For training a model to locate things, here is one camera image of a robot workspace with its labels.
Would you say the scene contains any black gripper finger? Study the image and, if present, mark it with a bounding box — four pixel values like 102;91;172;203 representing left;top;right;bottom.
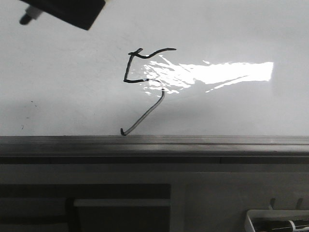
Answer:
19;0;107;31

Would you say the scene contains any white marker with taped pad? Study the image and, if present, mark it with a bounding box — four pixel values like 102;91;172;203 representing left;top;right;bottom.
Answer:
19;0;113;26

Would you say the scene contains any white marker tray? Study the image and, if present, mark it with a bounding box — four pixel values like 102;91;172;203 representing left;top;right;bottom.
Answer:
244;209;309;232

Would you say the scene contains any black marker in tray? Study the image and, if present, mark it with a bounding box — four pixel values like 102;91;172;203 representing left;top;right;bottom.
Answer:
253;220;309;232

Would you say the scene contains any white whiteboard with aluminium frame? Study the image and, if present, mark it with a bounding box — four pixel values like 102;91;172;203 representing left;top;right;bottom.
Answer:
0;0;309;163

